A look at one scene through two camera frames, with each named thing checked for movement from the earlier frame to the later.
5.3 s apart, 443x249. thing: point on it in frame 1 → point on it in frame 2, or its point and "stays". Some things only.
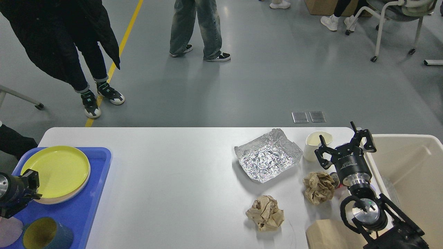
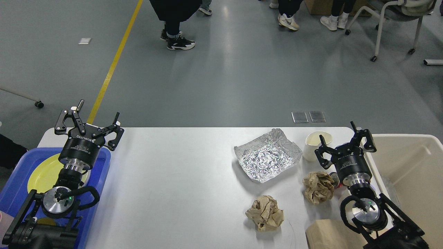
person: [48, 30] → [172, 12]
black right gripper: [349, 159] stays
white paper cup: [313, 143] stays
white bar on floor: [433, 62] stays
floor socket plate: [317, 117] stays
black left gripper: [12, 189] → [80, 150]
